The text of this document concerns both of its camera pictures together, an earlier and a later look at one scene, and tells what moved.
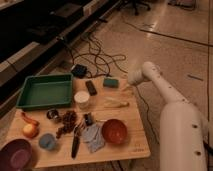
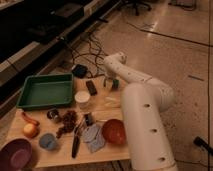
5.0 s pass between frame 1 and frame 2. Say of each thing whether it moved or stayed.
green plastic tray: stayed
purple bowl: stayed
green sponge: moved
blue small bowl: stayed
